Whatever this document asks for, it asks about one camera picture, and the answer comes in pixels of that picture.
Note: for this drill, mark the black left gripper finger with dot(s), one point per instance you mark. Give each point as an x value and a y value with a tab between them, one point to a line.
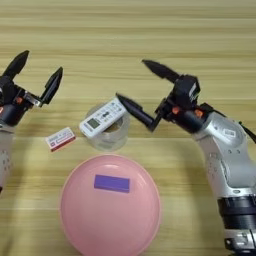
52	85
16	65

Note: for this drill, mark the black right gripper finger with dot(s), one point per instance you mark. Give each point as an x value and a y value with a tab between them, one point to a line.
161	71
138	111

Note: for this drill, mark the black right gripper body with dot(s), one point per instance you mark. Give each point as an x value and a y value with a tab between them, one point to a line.
186	118

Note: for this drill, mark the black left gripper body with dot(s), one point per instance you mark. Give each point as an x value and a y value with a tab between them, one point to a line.
16	111

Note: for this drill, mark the white remote control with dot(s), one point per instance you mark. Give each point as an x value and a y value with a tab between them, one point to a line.
101	118

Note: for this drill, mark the purple rectangular block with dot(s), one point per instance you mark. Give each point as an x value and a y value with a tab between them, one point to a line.
111	183

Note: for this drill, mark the pink round plate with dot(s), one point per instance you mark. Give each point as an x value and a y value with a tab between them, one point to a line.
110	213

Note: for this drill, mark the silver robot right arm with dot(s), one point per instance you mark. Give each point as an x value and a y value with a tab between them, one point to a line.
230	160

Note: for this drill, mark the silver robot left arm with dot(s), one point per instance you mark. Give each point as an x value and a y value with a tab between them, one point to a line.
5	156

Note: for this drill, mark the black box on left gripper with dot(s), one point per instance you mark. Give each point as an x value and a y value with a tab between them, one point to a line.
7	88

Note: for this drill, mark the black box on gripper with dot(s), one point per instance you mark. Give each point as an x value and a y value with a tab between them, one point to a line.
186	91
7	88

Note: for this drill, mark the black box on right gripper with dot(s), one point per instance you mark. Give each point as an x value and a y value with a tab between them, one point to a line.
186	91

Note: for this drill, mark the clear plastic cup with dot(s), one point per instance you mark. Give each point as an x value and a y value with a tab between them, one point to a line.
113	140

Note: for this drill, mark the red and white small box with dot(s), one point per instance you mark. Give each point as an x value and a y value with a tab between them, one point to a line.
60	139

